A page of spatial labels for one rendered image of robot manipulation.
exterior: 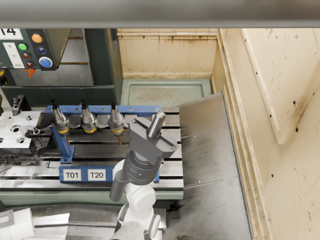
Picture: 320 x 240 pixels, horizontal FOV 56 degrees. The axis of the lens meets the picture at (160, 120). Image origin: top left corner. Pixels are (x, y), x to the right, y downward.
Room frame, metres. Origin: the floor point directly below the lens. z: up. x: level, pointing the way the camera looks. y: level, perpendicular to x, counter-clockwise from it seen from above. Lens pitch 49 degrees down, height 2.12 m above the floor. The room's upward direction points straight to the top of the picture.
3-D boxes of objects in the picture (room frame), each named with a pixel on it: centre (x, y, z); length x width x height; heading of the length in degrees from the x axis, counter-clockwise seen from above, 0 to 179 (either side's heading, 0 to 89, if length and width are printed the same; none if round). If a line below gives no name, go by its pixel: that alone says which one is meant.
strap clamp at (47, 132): (0.90, 0.57, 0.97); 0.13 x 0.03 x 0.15; 90
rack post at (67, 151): (0.84, 0.45, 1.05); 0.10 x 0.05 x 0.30; 0
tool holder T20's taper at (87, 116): (0.79, 0.28, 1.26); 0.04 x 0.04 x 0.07
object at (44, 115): (0.79, 0.45, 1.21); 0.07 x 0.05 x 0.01; 0
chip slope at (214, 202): (0.90, -0.03, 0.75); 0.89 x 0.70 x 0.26; 0
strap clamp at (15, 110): (1.09, 0.73, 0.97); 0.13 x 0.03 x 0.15; 0
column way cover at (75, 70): (1.34, 0.62, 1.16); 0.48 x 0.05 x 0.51; 90
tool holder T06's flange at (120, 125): (0.79, 0.17, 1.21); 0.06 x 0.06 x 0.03
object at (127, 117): (0.79, 0.12, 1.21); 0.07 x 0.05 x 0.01; 0
